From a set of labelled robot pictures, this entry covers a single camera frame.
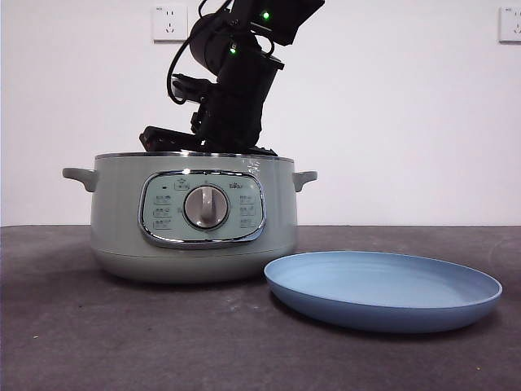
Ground pale green electric steamer pot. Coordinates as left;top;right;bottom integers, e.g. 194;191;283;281
62;151;318;285

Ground blue round plate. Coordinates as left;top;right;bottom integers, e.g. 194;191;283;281
263;251;504;335

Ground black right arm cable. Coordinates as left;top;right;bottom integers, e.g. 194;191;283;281
166;38;197;105

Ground white wall socket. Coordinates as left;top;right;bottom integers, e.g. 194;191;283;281
498;7;521;44
151;5;189;44

